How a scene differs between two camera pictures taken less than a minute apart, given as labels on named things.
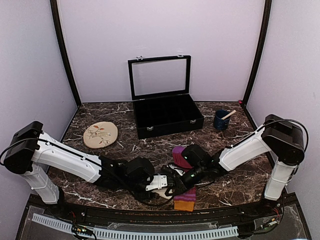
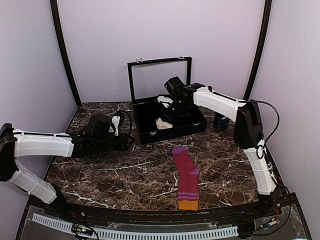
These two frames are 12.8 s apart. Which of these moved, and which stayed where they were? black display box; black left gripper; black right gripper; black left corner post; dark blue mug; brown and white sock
Moved: brown and white sock; black right gripper; black left gripper
Stayed: dark blue mug; black display box; black left corner post
